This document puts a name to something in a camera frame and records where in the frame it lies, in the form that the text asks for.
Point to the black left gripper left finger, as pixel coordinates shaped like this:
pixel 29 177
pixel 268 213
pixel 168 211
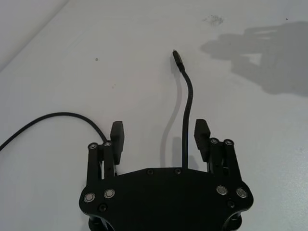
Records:
pixel 117 142

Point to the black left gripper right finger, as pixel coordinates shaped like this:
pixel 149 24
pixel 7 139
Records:
pixel 202 139

